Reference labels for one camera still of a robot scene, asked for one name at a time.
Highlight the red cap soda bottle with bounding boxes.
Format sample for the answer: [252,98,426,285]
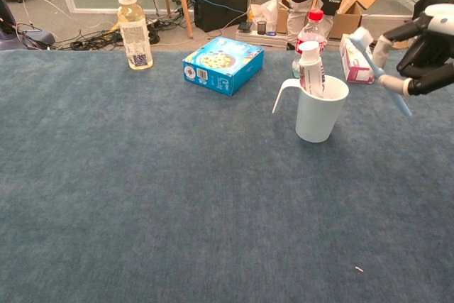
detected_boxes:
[292,9,327,79]

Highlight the light blue toothbrush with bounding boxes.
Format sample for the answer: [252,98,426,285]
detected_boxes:
[349,26,414,117]

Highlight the pink floral box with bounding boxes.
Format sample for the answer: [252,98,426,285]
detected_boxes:
[338,33,378,85]

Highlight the black computer tower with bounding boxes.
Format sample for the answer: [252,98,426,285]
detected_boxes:
[190,0,250,33]

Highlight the blue cable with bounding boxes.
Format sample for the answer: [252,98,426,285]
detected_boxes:
[193,0,249,15]

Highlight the dark blue machine base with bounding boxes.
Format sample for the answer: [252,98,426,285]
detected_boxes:
[0,0,56,51]

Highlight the open cardboard box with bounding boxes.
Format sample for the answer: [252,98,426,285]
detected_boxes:
[261,0,388,40]

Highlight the yellow drink bottle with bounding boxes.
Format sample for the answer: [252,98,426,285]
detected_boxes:
[116,0,154,72]

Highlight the tangle of floor cables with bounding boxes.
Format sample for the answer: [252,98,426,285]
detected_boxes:
[56,11,192,51]

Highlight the white plastic mug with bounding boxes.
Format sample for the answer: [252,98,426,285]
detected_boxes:
[272,74,350,143]

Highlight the blue table mat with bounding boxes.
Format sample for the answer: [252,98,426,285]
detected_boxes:
[0,49,454,303]

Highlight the silver metal profile stack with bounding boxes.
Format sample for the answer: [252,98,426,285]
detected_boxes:
[236,28,289,50]

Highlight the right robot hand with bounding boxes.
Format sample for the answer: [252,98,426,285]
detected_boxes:
[371,4,454,97]

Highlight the blue cookie box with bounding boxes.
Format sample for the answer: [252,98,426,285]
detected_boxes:
[182,35,265,97]

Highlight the white plastic bag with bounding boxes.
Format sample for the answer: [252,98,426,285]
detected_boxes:
[250,0,279,33]

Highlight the white pink toothpaste tube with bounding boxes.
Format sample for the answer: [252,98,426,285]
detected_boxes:
[298,40,327,99]

